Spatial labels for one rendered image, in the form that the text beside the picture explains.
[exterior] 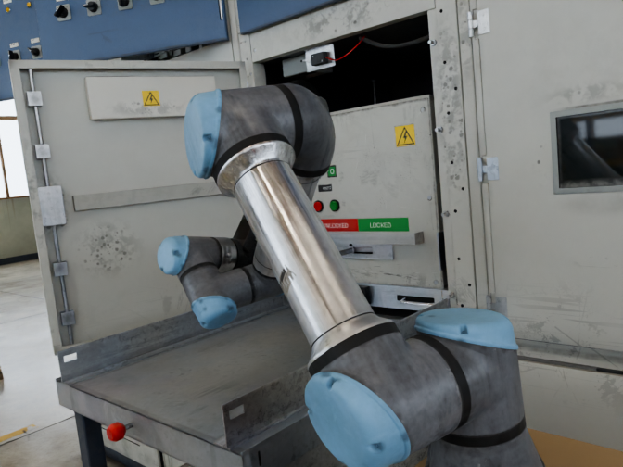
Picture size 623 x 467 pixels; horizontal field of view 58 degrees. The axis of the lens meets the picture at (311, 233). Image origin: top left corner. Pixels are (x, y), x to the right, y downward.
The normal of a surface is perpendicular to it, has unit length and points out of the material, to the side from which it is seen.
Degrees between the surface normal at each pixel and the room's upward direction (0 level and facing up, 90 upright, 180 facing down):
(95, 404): 90
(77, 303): 90
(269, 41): 90
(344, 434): 100
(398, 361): 52
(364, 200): 90
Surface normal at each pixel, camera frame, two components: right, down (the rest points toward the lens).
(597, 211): -0.66, 0.15
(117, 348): 0.74, 0.00
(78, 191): 0.50, 0.05
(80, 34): -0.22, 0.13
